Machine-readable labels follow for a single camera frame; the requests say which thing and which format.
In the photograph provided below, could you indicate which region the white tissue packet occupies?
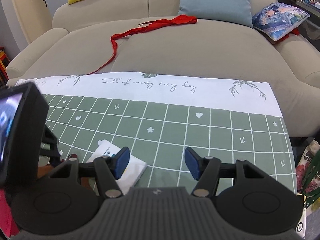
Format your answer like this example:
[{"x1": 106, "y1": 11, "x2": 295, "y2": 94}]
[{"x1": 86, "y1": 140, "x2": 147, "y2": 194}]

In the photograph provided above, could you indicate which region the brown leather pouch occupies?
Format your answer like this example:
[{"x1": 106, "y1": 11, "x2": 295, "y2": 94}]
[{"x1": 37, "y1": 153, "x2": 94, "y2": 191}]

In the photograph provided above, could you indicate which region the green grid tablecloth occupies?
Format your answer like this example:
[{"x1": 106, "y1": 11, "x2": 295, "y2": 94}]
[{"x1": 33, "y1": 72, "x2": 297, "y2": 191}]

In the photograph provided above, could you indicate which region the floral shopping bag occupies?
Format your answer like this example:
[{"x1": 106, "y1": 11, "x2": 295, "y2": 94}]
[{"x1": 296, "y1": 140, "x2": 319, "y2": 216}]

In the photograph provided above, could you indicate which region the beige sofa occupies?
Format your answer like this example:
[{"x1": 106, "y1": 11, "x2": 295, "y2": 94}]
[{"x1": 7, "y1": 0, "x2": 319, "y2": 137}]

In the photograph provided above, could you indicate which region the red ribbon scarf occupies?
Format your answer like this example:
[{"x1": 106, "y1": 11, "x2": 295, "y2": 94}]
[{"x1": 87, "y1": 15, "x2": 198, "y2": 75}]

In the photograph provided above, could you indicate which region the anime print cushion on sofa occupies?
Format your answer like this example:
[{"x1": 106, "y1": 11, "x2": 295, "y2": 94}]
[{"x1": 252, "y1": 2, "x2": 310, "y2": 42}]

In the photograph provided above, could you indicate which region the light blue cushion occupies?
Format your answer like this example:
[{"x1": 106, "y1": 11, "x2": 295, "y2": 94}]
[{"x1": 179, "y1": 0, "x2": 253, "y2": 28}]

